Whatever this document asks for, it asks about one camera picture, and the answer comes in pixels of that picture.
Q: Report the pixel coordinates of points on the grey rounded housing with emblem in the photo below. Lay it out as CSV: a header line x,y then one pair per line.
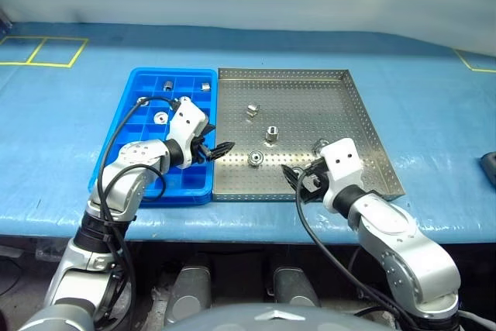
x,y
271,319

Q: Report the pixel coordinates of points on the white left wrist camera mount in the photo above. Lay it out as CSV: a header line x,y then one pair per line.
x,y
188,119

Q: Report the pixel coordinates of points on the grey rounded shape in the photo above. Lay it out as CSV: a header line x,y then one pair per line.
x,y
294,286
190,292

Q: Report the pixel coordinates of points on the blue plastic compartment tray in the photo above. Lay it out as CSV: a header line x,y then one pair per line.
x,y
193,181

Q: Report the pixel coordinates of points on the black flat object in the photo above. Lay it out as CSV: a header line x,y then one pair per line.
x,y
490,166

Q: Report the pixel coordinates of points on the perforated metal tray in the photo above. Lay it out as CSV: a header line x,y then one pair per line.
x,y
310,106

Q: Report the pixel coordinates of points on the metal washer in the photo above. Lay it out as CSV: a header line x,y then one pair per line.
x,y
160,117

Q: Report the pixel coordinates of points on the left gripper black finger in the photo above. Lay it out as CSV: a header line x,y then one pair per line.
x,y
221,150
210,128

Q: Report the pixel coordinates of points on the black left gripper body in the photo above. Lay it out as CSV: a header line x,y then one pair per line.
x,y
199,149

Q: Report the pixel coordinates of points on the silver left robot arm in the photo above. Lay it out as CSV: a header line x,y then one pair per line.
x,y
135,156

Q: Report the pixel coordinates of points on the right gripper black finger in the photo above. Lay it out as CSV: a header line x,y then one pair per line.
x,y
290,176
310,166

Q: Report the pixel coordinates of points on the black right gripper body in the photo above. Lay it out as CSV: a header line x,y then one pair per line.
x,y
312,185

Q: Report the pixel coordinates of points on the metal nut in blue tray right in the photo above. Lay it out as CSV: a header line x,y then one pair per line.
x,y
204,86

